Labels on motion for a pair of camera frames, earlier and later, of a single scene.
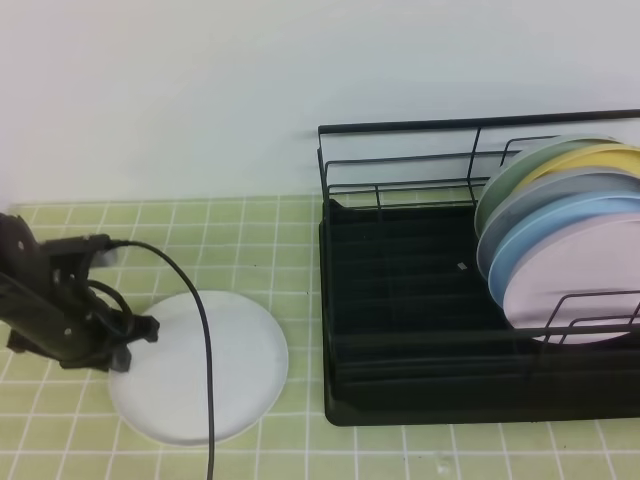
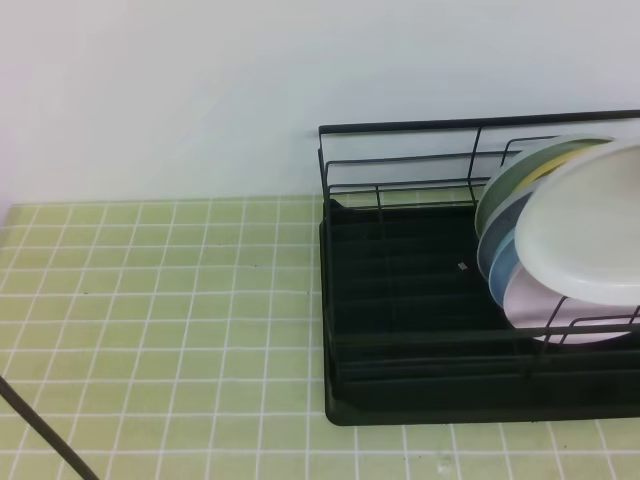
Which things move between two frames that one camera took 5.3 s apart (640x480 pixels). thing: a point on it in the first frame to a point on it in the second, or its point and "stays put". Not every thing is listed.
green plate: [510, 177] stays put
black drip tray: [411, 333] stays put
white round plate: [163, 397] to [579, 232]
